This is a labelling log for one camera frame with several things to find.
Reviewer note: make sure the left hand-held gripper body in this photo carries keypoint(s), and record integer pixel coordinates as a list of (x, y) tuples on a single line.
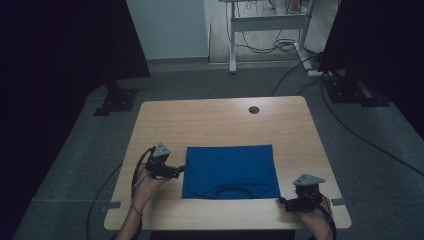
[(156, 166)]

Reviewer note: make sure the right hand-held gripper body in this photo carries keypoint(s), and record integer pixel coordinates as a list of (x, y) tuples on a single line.
[(308, 196)]

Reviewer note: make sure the blue t-shirt with white print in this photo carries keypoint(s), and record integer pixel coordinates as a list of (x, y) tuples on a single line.
[(230, 170)]

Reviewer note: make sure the person's left hand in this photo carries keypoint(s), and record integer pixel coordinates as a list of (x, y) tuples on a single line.
[(146, 188)]

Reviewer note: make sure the person's right hand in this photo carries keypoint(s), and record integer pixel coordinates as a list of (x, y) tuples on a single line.
[(318, 220)]

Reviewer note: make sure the grey tape strip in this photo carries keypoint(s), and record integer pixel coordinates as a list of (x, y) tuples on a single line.
[(110, 206), (339, 201)]

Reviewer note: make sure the black stand base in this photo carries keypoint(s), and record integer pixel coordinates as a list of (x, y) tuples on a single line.
[(117, 100), (350, 90)]

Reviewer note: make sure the white power strip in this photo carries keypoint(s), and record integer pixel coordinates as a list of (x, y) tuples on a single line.
[(315, 73)]

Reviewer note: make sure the black curtain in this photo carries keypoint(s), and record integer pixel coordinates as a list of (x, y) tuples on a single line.
[(383, 40), (50, 66)]

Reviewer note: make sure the white metal desk frame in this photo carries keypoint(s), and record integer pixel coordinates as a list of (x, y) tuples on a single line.
[(266, 23)]

